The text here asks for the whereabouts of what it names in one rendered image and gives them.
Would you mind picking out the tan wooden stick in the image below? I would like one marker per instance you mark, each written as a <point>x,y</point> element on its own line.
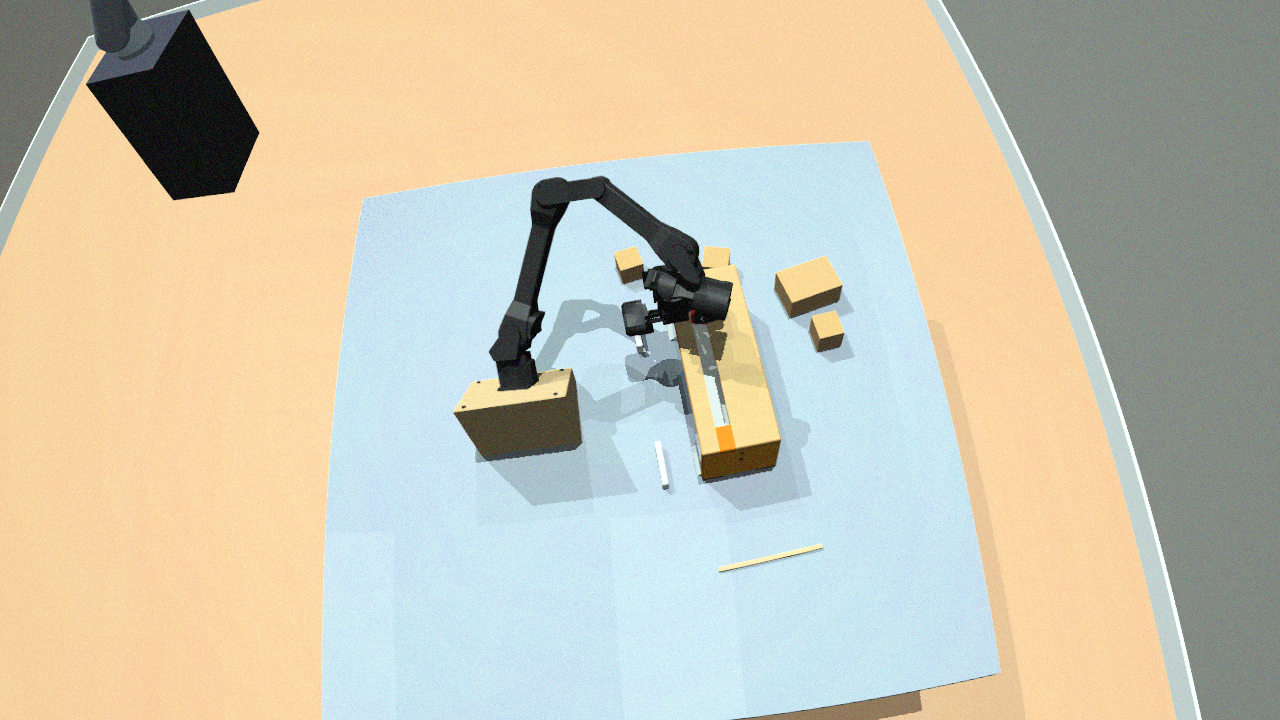
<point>769,558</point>

